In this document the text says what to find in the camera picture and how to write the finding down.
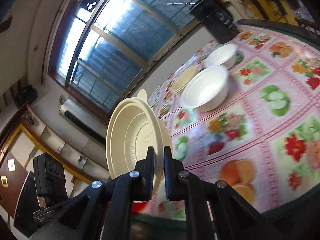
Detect large white paper bowl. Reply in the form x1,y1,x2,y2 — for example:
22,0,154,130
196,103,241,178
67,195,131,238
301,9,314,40
180,65,229,112

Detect white air conditioner unit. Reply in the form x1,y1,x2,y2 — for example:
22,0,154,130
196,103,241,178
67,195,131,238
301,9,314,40
59,99,107,145

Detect small white paper bowl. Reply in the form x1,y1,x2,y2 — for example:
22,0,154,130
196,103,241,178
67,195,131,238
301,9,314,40
204,44,238,69

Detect beige ribbed plastic bowl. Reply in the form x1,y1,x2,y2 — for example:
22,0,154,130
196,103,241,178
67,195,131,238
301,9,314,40
106,89,172,194

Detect large barred window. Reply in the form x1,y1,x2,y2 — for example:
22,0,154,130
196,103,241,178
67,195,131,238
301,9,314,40
47,0,198,119

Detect red plastic object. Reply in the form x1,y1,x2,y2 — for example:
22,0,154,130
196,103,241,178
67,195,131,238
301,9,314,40
132,202,149,213

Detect black electric kettle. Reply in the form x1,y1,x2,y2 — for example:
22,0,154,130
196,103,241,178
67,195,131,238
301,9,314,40
189,0,239,44

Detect floral fruit pattern tablecloth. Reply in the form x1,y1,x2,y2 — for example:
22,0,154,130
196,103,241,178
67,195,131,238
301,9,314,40
148,25,319,212

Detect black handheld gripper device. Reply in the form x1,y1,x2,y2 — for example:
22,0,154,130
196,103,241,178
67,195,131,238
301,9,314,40
14,152,68,237

